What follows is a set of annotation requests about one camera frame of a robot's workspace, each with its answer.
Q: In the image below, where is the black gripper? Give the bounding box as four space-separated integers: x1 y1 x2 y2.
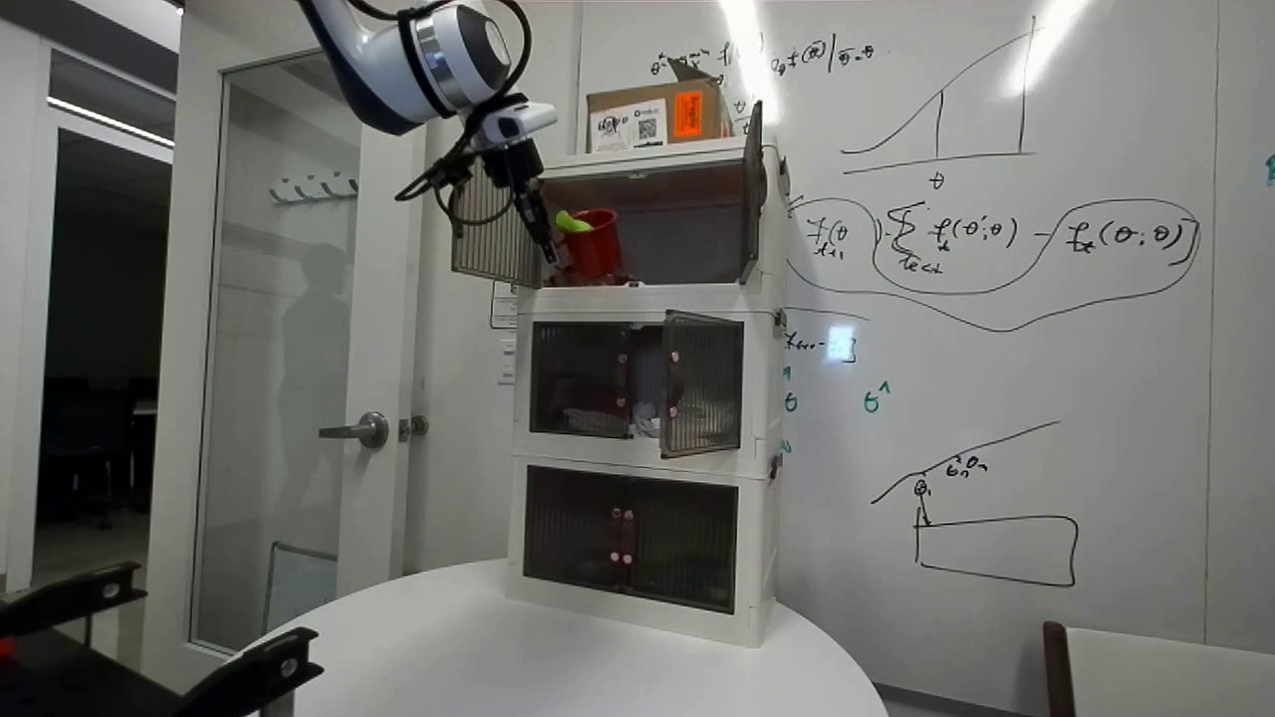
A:
477 133 563 267

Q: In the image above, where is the red metal cup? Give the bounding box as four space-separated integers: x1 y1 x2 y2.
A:
552 202 628 290

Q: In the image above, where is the light green plastic piece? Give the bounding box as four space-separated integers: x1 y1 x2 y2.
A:
550 206 600 243

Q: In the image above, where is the ribbed metal panel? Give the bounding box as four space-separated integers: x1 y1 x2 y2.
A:
447 174 550 290

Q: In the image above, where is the brown cardboard box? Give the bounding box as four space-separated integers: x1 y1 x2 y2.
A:
580 56 738 158

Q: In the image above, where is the white room door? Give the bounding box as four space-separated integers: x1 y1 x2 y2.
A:
138 12 435 671

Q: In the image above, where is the translucent cabinet door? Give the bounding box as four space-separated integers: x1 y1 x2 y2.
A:
738 99 769 289
523 461 742 618
659 309 749 461

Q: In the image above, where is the white coat hook rack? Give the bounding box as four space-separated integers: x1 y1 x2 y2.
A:
267 169 362 213

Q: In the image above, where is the white three-tier cabinet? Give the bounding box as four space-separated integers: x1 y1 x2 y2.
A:
505 133 795 648

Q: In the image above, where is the black metal bar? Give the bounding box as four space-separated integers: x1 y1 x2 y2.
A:
0 563 146 642
173 627 327 717

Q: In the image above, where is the wood-framed white chair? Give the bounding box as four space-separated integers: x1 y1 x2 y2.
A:
1038 618 1275 717

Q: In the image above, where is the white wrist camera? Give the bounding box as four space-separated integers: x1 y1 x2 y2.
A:
465 96 563 157

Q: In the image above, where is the white light switch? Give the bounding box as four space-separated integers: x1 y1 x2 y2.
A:
487 285 523 390

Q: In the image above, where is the silver door lever handle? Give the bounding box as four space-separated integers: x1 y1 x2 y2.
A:
315 412 390 455

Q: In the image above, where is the large wall whiteboard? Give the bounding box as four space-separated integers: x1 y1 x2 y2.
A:
570 0 1275 660

